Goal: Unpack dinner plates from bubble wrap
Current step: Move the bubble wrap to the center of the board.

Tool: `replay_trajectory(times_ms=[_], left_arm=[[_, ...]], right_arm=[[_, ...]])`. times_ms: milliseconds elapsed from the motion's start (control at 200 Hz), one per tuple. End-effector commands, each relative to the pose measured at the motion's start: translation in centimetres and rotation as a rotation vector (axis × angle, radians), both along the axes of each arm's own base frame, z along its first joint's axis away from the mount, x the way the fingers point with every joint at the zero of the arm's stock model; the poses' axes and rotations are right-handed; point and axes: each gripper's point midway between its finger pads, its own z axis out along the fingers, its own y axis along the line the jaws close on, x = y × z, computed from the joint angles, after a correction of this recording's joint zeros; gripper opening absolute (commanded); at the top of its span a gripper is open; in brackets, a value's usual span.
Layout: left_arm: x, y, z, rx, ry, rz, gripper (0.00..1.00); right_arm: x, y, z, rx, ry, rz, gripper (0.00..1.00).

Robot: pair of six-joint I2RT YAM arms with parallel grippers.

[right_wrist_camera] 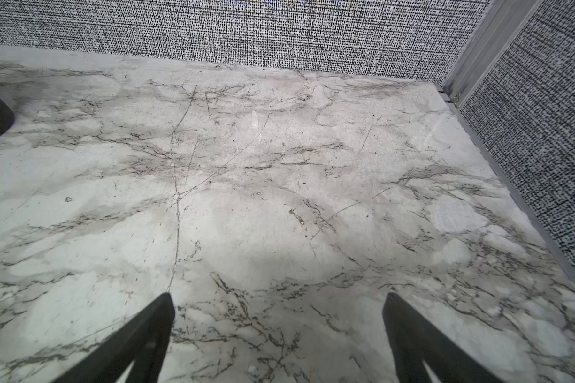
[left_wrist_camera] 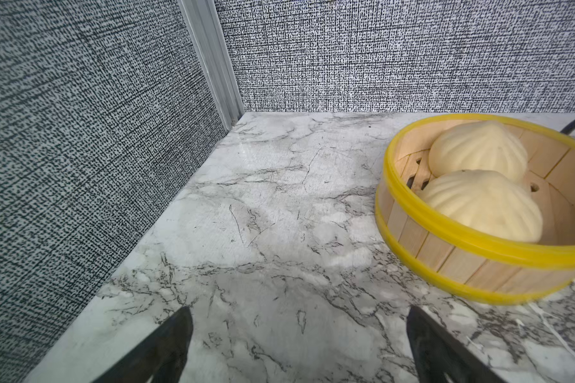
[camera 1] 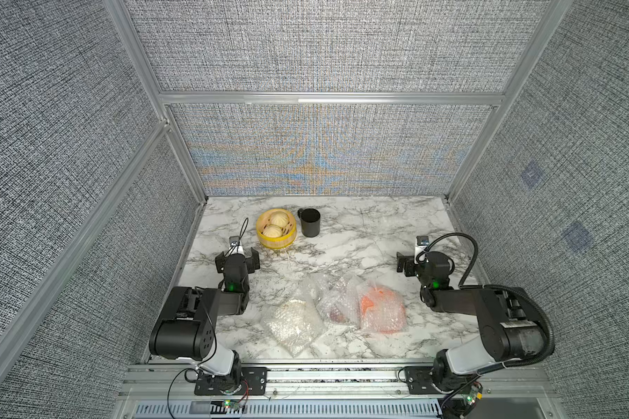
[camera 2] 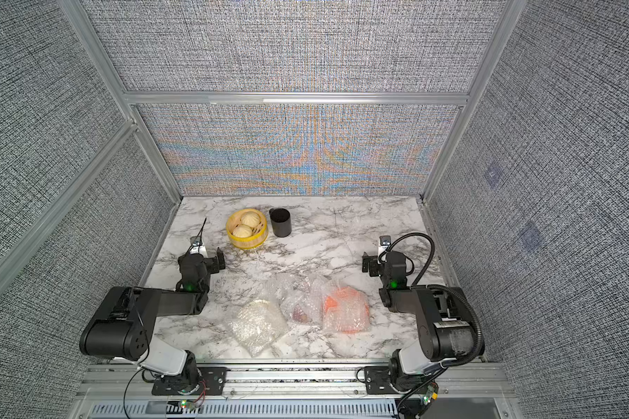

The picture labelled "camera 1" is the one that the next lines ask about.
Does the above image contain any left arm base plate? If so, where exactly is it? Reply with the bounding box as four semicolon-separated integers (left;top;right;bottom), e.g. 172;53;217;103
194;367;268;396

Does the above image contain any aluminium front rail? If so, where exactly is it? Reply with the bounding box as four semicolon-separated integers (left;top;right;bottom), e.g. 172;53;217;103
118;359;560;401

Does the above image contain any upper steamed bun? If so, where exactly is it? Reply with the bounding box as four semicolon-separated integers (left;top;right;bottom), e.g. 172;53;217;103
269;211;290;229

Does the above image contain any steamed bun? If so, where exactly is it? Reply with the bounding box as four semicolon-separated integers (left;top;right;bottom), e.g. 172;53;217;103
262;225;283;238
269;211;290;229

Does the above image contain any yellow bamboo steamer basket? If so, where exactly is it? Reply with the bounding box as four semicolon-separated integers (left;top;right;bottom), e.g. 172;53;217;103
255;209;298;250

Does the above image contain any bubble wrapped white plate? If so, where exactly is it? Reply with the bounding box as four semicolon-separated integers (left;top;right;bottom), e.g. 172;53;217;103
263;298;324;356

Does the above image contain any base circuit board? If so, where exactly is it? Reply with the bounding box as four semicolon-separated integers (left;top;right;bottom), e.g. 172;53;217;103
462;389;482;415
222;400;241;411

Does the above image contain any black cup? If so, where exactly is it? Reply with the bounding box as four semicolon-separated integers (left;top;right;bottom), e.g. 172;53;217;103
297;208;321;237

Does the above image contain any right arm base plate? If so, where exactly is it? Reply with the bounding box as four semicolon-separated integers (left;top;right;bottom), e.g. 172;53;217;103
402;366;449;396

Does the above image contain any bubble wrap around orange plate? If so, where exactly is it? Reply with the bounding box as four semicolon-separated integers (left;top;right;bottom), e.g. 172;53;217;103
353;279;407;335

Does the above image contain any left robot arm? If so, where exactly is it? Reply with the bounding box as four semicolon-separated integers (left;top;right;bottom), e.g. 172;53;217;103
149;248;260;393

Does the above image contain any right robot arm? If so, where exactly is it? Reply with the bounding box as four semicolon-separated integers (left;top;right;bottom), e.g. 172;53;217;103
397;251;556;395

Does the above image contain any left camera cable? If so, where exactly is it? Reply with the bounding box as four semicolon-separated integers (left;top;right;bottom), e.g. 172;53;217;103
224;216;250;258

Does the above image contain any bubble wrapped dark red plate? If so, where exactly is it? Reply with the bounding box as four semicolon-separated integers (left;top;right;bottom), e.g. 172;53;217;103
303;272;361;328

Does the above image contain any right base circuit board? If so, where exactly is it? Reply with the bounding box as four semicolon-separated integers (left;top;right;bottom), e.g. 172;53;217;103
462;389;482;415

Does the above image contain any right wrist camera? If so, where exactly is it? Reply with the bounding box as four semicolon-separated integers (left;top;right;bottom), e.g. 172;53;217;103
415;235;430;253

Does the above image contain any left base circuit board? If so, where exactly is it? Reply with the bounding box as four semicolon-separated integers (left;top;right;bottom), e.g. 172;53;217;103
222;400;241;411

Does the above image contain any lower steamed bun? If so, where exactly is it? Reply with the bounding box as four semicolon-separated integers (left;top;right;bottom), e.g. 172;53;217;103
262;225;283;238

